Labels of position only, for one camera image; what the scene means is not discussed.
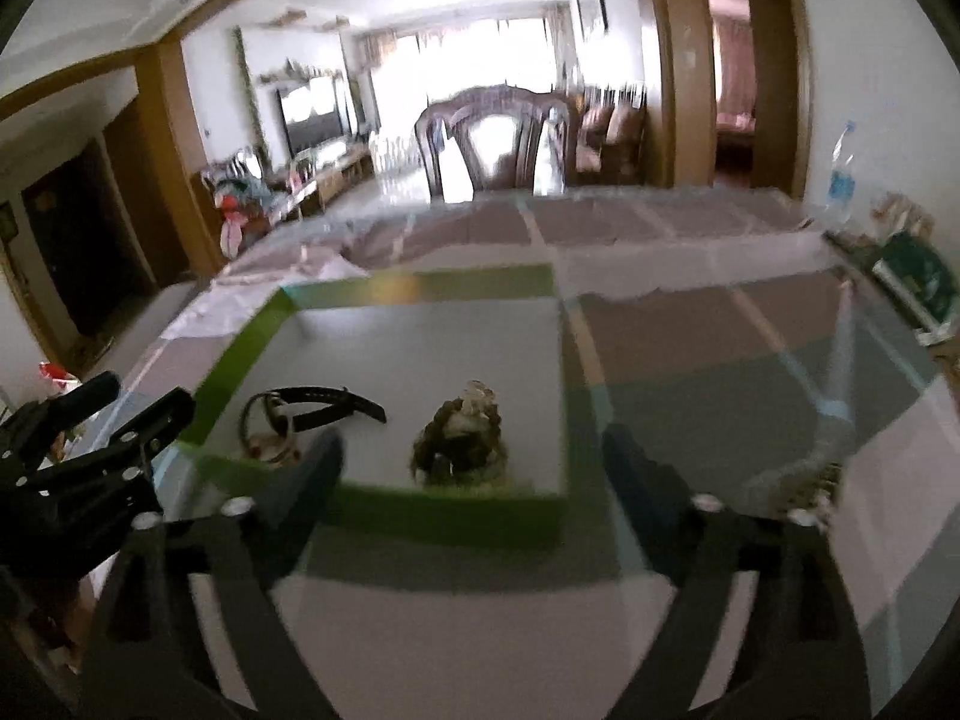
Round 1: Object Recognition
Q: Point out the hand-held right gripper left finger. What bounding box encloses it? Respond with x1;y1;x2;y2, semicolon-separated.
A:
79;431;344;720

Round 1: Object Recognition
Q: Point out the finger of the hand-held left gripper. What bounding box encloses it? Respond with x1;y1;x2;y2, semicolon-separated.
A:
30;388;197;496
0;371;122;451

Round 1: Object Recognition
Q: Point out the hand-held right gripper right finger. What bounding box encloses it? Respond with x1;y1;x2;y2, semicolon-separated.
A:
600;427;878;720

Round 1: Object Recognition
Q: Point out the black strap wristwatch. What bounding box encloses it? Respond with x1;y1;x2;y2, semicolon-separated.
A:
240;386;388;437

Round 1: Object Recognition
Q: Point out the brown wooden bead bracelet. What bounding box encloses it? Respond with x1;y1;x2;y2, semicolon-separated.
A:
409;390;512;490

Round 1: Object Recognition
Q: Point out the green cardboard box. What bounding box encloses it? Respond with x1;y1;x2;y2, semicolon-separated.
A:
176;264;568;550

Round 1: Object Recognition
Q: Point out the checked grey white tablecloth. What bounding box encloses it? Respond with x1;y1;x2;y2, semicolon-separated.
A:
75;187;960;720

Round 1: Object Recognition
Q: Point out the pile of household clutter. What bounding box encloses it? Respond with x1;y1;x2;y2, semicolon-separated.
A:
201;154;302;252

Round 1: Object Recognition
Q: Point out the brown cushioned sofa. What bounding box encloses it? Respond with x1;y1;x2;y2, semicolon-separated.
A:
577;86;650;185

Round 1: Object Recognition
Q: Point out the dark green package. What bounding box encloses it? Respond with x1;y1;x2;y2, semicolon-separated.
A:
868;195;955;347

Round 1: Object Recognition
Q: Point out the green vine garland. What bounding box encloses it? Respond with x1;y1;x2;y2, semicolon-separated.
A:
232;26;265;160

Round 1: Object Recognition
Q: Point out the flat screen television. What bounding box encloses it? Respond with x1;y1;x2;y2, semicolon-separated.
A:
275;75;355;160

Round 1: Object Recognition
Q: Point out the dark carved wooden chair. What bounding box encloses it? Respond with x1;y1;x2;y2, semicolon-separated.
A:
415;86;578;205

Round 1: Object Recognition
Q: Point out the clear plastic water bottle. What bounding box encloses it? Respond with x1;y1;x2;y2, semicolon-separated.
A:
823;120;860;227

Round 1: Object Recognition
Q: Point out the framed wall picture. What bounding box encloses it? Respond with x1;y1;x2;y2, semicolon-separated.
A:
575;0;609;44

